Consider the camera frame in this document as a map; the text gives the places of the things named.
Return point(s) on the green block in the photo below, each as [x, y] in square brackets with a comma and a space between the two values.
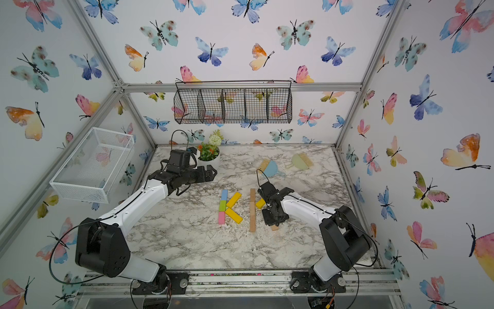
[222, 206]

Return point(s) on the black wire wall basket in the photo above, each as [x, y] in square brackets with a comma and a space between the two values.
[233, 102]

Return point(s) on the blue block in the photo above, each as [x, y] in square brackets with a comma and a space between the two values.
[224, 195]

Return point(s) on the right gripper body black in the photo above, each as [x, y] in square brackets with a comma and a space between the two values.
[269, 217]

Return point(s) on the pink block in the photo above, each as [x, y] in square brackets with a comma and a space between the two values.
[221, 218]

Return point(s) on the blue hand brush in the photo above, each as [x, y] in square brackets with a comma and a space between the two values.
[270, 168]

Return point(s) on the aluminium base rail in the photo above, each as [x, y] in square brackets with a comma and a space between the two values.
[279, 282]

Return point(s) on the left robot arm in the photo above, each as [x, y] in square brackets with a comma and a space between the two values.
[101, 243]

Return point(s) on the potted plant white pot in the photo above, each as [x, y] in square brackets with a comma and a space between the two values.
[209, 152]

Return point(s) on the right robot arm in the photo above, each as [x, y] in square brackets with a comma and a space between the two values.
[344, 238]

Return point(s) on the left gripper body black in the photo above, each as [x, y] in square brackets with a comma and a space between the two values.
[192, 176]

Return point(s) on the white mesh wall basket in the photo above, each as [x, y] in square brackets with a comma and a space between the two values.
[94, 166]

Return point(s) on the yellow block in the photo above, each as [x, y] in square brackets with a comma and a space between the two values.
[233, 200]
[233, 215]
[260, 204]

